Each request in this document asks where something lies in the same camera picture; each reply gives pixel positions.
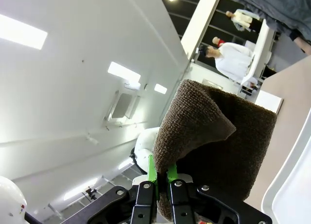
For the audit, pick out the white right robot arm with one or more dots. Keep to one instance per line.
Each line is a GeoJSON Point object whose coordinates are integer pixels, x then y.
{"type": "Point", "coordinates": [11, 199]}

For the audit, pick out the bystander with red collar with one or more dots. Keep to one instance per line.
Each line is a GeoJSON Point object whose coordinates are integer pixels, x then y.
{"type": "Point", "coordinates": [217, 41]}

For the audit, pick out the bystander in white shirt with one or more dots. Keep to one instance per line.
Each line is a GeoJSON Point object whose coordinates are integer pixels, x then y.
{"type": "Point", "coordinates": [233, 61]}

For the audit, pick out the brown cleaning cloth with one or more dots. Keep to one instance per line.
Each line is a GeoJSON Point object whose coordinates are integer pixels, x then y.
{"type": "Point", "coordinates": [218, 148]}

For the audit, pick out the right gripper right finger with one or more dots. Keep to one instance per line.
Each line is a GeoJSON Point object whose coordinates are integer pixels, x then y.
{"type": "Point", "coordinates": [182, 202]}

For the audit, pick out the ceiling air conditioner unit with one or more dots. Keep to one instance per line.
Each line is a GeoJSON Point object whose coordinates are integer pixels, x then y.
{"type": "Point", "coordinates": [122, 107]}

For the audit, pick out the rectangular ceiling light panel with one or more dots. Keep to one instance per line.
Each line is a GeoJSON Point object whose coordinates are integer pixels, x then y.
{"type": "Point", "coordinates": [22, 32]}
{"type": "Point", "coordinates": [160, 88]}
{"type": "Point", "coordinates": [124, 71]}

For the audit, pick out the person's right hand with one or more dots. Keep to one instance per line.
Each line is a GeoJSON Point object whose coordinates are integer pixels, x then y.
{"type": "Point", "coordinates": [303, 44]}

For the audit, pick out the silver metal tray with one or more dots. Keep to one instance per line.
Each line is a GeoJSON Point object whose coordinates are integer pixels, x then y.
{"type": "Point", "coordinates": [291, 197]}

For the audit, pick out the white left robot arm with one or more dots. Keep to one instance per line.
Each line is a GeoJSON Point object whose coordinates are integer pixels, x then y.
{"type": "Point", "coordinates": [144, 146]}

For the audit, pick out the background table with white frame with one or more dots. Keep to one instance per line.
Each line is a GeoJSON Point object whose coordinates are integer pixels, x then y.
{"type": "Point", "coordinates": [261, 51]}

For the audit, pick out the bystander in black trousers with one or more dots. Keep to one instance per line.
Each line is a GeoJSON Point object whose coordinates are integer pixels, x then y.
{"type": "Point", "coordinates": [243, 18]}

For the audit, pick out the white building pillar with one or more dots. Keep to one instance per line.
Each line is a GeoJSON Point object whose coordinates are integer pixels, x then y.
{"type": "Point", "coordinates": [199, 24]}

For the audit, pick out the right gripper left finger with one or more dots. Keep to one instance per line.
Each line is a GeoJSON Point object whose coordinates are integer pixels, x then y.
{"type": "Point", "coordinates": [143, 202]}

